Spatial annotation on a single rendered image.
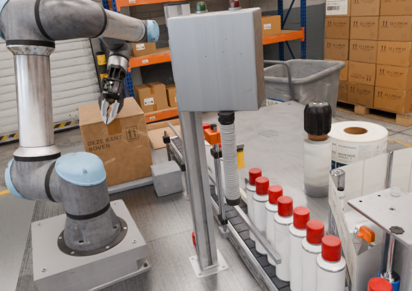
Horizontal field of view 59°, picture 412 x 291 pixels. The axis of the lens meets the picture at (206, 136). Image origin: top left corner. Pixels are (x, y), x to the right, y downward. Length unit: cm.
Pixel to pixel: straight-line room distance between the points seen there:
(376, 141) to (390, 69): 311
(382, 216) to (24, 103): 85
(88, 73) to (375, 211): 476
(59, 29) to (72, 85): 422
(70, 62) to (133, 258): 429
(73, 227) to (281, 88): 253
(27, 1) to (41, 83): 20
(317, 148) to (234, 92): 49
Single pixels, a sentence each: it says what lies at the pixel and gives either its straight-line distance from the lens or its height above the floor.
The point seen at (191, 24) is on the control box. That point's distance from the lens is 72.
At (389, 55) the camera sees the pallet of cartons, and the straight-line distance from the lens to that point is 434.
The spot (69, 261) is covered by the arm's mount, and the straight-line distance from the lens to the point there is 102.
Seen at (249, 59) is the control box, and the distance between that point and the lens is 70.
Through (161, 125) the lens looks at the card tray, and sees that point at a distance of 209.
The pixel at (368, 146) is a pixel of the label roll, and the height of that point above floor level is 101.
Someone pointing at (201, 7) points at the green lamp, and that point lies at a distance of 77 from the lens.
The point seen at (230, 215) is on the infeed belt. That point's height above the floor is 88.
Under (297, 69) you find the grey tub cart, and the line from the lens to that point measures 403.
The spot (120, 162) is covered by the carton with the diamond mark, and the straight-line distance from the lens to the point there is 145.
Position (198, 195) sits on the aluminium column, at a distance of 89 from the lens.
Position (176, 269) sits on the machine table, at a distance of 104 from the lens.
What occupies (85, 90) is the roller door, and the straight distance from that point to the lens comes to 522.
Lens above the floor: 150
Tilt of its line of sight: 21 degrees down
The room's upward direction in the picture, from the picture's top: 6 degrees counter-clockwise
